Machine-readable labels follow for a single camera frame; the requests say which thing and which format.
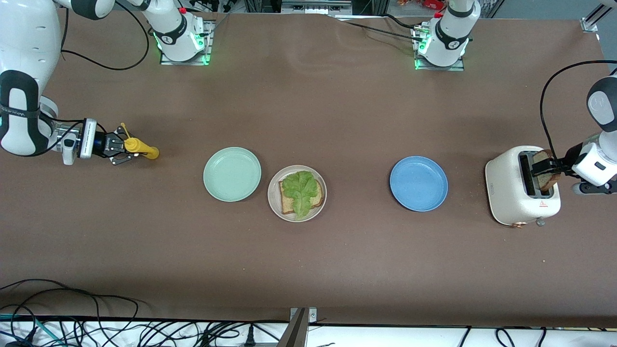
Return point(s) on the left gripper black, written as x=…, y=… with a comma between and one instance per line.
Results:
x=571, y=155

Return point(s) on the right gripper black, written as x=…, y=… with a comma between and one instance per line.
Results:
x=102, y=143

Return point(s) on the brown bread slice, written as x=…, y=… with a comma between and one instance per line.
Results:
x=548, y=183
x=319, y=198

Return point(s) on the yellow mustard squeeze bottle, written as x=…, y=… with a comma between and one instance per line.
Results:
x=144, y=150

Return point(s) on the green lettuce leaf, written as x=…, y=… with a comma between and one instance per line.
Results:
x=301, y=193

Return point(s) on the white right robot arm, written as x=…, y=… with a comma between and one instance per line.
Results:
x=24, y=48

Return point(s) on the green round plate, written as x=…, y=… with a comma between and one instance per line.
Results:
x=232, y=174

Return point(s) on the blue round plate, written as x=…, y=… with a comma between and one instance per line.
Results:
x=418, y=183

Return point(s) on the beige round plate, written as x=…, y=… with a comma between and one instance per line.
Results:
x=318, y=212

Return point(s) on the white two-slot toaster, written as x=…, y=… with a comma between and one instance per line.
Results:
x=506, y=197

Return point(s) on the aluminium corner profile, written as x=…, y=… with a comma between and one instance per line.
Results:
x=589, y=25

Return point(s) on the red packet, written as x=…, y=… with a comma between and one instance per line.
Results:
x=424, y=4

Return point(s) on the black power plug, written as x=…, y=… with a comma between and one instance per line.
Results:
x=250, y=337

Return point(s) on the grey metal box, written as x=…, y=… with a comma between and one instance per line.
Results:
x=315, y=6

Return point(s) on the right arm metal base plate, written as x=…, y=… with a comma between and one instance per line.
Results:
x=168, y=62

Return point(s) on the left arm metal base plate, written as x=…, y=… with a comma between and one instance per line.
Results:
x=441, y=68

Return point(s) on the grey metal bracket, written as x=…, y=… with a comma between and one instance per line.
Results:
x=296, y=332

